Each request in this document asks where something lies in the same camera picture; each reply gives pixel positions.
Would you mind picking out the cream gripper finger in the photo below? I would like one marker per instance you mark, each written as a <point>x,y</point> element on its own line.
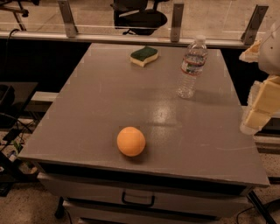
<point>251,54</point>
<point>263,102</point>

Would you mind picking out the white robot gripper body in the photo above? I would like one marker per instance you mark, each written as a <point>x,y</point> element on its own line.
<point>271,57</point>

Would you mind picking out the clear plastic water bottle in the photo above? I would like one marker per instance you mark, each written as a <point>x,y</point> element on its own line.
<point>192,65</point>

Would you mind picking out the green and yellow sponge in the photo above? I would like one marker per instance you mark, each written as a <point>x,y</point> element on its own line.
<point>144,56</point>

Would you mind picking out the metal railing with posts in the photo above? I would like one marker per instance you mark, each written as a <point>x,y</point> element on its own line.
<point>225,23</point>

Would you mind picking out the grey drawer cabinet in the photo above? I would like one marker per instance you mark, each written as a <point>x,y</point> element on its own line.
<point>196,161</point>

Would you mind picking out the black office chair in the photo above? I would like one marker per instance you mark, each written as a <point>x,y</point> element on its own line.
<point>136,17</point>

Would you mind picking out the orange ball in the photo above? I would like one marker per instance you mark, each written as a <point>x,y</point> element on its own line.
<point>131,141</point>

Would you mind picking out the black equipment on left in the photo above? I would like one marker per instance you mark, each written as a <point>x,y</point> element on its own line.
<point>14,98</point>

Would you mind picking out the black drawer handle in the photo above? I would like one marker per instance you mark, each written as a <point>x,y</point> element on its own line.
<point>134,199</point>

